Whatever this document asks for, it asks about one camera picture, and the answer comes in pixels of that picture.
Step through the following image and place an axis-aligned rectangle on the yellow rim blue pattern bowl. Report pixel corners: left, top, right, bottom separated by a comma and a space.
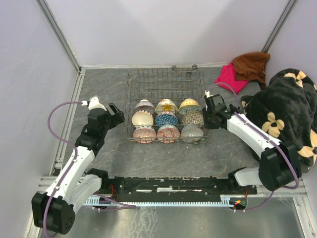
178, 98, 202, 115

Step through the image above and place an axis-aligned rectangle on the purple striped bowl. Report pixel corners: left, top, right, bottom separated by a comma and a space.
134, 99, 155, 114

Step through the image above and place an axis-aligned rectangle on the grey wire dish rack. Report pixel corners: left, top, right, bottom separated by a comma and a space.
122, 64, 205, 142

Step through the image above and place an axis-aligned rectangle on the orange flower leaf bowl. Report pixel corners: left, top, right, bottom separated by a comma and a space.
155, 99, 178, 114

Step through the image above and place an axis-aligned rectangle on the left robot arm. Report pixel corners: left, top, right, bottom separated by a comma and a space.
31, 97, 125, 238

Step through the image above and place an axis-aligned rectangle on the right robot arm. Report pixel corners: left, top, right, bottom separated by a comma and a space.
203, 91, 302, 194

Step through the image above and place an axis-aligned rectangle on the brown dotted pattern bowl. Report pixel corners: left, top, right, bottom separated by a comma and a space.
182, 111, 204, 127

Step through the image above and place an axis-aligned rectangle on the cream bowl orange rim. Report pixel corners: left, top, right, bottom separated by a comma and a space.
131, 110, 154, 128

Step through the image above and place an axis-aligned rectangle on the grey hexagon pattern bowl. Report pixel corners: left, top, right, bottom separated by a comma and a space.
180, 124, 204, 143

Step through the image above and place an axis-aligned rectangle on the red diamond pattern bowl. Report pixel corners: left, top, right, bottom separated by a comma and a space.
133, 125, 157, 144

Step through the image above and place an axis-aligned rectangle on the pink cloth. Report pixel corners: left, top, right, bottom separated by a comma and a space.
214, 62, 248, 94

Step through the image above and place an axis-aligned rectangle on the blue triangle pattern bowl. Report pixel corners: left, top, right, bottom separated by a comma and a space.
155, 111, 178, 127

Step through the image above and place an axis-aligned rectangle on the red geometric pattern bowl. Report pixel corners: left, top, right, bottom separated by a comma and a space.
157, 124, 180, 143

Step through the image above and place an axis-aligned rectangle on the brown cloth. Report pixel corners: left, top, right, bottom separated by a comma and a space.
232, 52, 270, 90

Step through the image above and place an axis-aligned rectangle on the black flower blanket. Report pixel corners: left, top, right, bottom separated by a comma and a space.
241, 68, 317, 173

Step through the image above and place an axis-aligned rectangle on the black base bar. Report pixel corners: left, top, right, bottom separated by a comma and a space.
85, 168, 258, 203

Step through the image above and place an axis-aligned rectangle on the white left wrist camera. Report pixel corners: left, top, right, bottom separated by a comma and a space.
81, 96, 107, 111

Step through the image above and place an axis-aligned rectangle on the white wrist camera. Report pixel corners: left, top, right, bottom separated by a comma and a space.
81, 96, 107, 111
205, 90, 213, 98

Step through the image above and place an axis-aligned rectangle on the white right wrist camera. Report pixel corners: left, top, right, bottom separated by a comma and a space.
205, 90, 213, 98

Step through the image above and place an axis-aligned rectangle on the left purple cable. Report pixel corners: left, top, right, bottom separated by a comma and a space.
42, 100, 86, 238

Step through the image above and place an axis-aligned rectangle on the purple cable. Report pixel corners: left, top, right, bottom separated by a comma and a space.
204, 82, 301, 213
42, 100, 86, 238

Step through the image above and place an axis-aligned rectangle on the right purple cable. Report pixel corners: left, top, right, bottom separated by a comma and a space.
204, 82, 301, 213

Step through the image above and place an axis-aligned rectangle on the light blue cable duct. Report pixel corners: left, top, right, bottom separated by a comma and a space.
83, 195, 247, 208

